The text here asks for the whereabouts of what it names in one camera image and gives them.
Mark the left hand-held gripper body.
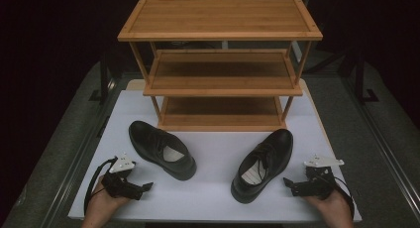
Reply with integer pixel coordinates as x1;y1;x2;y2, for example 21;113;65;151
100;152;144;201

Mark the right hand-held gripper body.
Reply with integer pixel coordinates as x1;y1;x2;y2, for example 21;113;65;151
295;154;345;200

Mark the black leather shoe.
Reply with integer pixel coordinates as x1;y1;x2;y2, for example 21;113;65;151
230;128;294;205
128;120;198;181

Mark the wooden three-tier shoe rack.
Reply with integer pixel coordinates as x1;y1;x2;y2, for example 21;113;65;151
117;0;324;133

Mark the person's right hand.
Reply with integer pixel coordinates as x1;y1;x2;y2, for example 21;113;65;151
303;187;353;220

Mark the person's left hand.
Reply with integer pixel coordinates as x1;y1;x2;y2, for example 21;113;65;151
86;175;132;220

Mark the white table mat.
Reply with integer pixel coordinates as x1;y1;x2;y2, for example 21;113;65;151
67;88;363;223

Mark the black metal stand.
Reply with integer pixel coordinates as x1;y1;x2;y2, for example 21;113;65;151
354;54;380;105
88;52;116;105

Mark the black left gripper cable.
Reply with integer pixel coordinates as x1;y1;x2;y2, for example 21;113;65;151
83;157;119;216

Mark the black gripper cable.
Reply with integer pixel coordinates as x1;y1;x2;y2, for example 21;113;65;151
331;175;357;219
83;157;119;216

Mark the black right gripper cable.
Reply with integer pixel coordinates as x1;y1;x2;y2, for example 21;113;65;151
331;175;357;219

